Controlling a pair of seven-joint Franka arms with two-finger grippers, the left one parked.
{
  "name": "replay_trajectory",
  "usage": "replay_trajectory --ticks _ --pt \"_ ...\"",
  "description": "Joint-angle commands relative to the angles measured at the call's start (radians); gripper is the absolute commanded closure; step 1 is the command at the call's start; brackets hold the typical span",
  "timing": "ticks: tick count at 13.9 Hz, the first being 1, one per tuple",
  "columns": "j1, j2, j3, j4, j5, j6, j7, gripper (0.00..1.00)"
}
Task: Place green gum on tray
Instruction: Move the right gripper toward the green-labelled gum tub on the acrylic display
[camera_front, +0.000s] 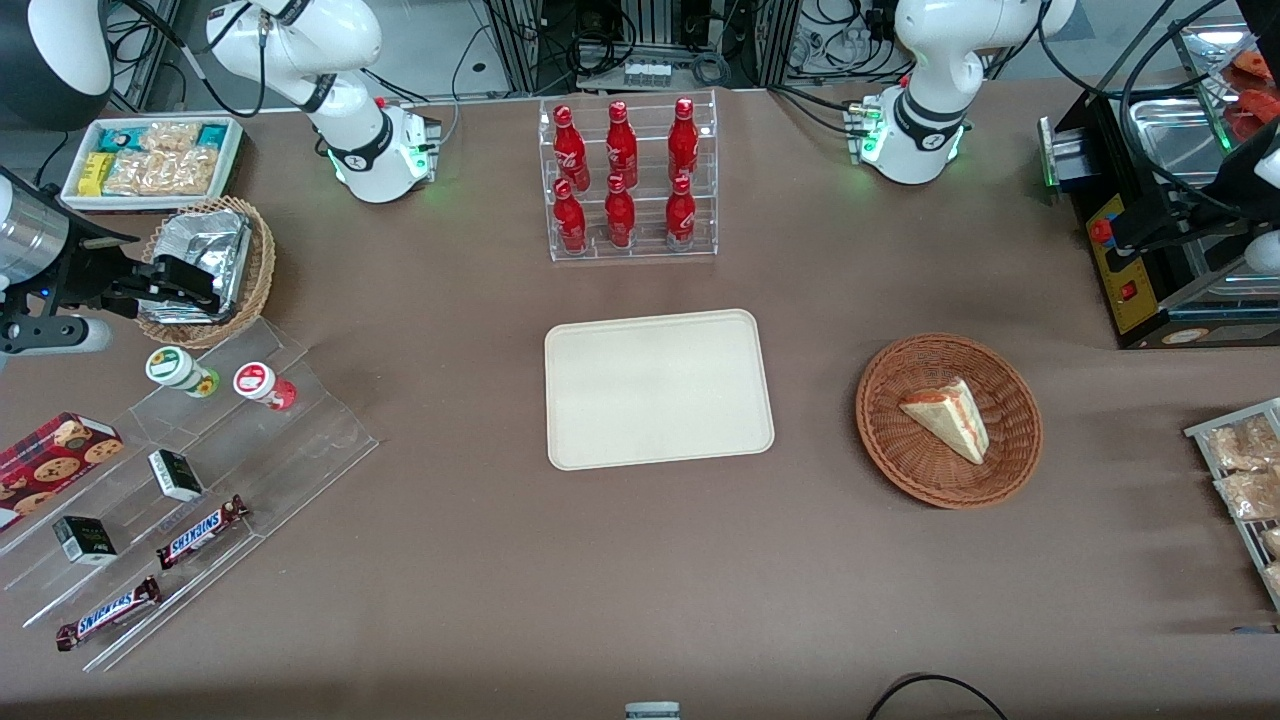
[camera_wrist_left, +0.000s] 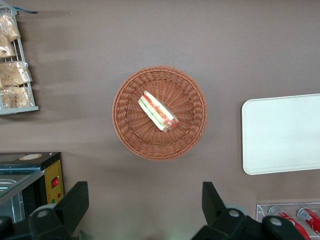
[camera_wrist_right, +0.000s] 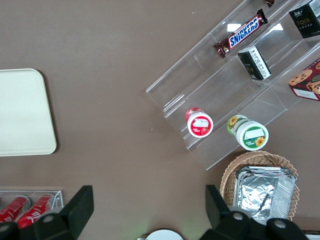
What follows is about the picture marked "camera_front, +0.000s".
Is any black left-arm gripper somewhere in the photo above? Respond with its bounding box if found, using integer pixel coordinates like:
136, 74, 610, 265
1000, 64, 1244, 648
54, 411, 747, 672
1165, 180, 1256, 253

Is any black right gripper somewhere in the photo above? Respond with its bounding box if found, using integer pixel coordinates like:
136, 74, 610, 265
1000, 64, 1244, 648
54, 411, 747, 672
40, 234, 222, 323

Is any green gum bottle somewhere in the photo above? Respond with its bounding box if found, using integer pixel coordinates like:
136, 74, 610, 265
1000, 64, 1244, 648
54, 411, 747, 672
146, 345, 221, 400

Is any red gum bottle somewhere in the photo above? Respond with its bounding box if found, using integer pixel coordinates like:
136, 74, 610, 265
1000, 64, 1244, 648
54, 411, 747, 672
233, 361, 299, 413

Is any tray of packaged crackers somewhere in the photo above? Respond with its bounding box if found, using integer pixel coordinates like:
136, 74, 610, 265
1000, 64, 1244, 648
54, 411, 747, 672
1184, 397, 1280, 613

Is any beige plastic tray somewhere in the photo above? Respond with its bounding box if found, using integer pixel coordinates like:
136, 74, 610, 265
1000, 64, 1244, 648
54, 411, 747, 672
544, 309, 776, 472

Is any silver foil bag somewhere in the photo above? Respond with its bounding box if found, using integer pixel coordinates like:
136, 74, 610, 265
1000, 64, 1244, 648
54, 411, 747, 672
140, 207, 254, 327

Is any light wicker basket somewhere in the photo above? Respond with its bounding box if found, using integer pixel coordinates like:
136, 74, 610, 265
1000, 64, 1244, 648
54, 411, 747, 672
134, 195, 278, 350

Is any black food warmer machine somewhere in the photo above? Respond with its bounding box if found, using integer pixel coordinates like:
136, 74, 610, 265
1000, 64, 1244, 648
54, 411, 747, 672
1037, 18, 1280, 352

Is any clear cracker bag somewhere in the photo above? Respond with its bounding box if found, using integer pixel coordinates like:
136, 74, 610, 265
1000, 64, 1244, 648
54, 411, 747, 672
140, 120, 202, 157
160, 146, 222, 197
103, 150, 167, 198

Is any white plastic bin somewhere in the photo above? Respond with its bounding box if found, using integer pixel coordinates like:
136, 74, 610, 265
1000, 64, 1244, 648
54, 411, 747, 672
61, 115, 247, 214

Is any yellow snack packet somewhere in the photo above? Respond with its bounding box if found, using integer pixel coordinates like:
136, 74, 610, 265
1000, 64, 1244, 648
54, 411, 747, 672
77, 151, 117, 198

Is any small black box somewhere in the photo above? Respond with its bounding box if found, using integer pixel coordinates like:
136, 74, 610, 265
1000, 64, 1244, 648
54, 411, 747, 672
52, 515, 119, 568
148, 449, 206, 504

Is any clear acrylic stepped display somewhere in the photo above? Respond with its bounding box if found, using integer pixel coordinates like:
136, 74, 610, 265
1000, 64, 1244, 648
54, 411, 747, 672
0, 318, 380, 674

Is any red cookie box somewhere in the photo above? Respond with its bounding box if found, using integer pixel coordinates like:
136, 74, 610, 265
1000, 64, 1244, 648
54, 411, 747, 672
0, 411, 126, 533

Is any clear pastry bag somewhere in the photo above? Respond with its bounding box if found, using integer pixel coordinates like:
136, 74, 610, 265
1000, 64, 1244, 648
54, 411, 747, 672
1214, 470, 1280, 523
1204, 414, 1280, 473

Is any Snickers bar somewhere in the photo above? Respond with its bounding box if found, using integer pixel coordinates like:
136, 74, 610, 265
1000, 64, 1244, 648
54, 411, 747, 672
55, 575, 163, 654
155, 494, 250, 572

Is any wrapped triangle sandwich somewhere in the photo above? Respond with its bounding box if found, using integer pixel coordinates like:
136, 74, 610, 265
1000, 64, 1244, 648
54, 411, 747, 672
898, 376, 991, 467

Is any brown wicker basket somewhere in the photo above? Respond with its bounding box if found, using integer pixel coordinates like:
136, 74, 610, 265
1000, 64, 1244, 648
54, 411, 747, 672
855, 332, 1045, 511

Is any red cola bottle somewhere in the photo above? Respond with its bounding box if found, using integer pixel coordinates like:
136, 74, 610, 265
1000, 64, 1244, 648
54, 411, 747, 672
604, 99, 640, 190
664, 175, 698, 252
552, 103, 590, 192
552, 178, 589, 254
667, 96, 701, 187
603, 173, 638, 250

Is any clear acrylic bottle rack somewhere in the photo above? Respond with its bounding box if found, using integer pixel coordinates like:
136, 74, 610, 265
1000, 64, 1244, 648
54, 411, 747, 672
537, 87, 720, 264

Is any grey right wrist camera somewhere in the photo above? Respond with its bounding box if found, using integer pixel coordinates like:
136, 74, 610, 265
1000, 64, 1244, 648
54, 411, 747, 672
0, 315, 114, 358

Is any black cable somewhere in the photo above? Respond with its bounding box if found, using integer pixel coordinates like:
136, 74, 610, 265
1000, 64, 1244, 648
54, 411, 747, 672
864, 673, 1012, 720

